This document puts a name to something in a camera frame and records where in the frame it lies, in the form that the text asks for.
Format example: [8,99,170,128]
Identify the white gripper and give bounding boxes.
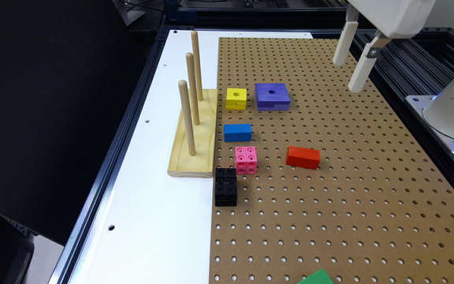
[333,0,436,92]

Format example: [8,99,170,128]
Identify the narrow blue block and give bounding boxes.
[224,124,252,142]

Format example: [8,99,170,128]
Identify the purple square block with hole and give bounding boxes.
[255,83,290,111]

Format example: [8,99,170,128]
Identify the red rectangular block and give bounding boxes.
[286,146,320,170]

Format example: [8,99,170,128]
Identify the brown pegboard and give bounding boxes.
[210,37,454,283]

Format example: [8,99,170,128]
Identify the yellow cube with hole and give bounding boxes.
[225,88,247,110]

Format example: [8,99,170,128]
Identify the pink interlocking cube block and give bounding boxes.
[235,147,258,174]

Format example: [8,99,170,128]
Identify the rear wooden peg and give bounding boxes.
[191,30,203,101]

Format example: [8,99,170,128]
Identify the wooden peg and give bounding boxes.
[178,80,196,156]
[191,30,203,101]
[186,52,200,125]

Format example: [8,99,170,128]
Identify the middle wooden peg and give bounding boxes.
[186,52,200,125]

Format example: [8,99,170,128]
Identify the front wooden peg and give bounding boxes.
[178,80,196,156]

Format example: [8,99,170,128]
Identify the black interlocking cube block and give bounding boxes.
[214,168,238,207]

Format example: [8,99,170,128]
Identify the wooden peg base board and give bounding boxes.
[167,89,218,178]

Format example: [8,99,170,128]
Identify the green block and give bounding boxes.
[298,269,333,284]

